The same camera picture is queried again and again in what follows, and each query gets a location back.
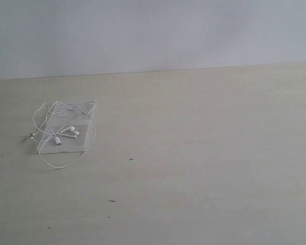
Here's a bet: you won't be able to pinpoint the clear plastic storage box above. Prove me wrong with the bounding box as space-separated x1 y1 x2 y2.
36 101 97 154

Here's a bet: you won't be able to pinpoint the white wired earphones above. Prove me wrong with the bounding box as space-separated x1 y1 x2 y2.
25 100 97 169

